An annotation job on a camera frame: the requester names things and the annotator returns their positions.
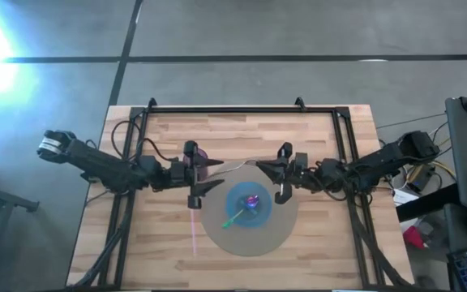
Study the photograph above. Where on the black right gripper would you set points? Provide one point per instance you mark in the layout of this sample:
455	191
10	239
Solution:
298	168

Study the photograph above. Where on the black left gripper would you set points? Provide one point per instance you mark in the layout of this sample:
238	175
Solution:
181	172

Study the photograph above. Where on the purple translucent plastic cup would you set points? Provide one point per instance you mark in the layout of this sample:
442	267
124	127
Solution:
203	153

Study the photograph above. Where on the blue plastic bowl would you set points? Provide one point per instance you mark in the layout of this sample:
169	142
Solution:
237	194

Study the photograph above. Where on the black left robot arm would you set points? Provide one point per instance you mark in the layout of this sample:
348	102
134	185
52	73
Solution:
95	162

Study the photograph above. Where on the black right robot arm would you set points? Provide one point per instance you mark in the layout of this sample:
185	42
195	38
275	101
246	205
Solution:
379	162

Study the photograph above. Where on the grey round plate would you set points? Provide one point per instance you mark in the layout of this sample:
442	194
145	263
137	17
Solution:
225	239

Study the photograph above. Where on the white paper sheet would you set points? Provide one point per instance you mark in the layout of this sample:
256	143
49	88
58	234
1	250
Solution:
404	198

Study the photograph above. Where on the black power supply box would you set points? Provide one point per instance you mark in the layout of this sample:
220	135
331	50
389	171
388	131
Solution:
420	178

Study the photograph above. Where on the black cart beam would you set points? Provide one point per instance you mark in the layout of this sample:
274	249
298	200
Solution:
424	204

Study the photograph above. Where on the red object on floor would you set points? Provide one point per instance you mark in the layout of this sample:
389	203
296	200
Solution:
412	237

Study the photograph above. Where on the black stand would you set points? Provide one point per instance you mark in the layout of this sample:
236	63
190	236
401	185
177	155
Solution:
6	198

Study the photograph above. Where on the black aluminium table frame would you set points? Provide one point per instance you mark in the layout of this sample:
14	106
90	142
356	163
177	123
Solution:
237	109

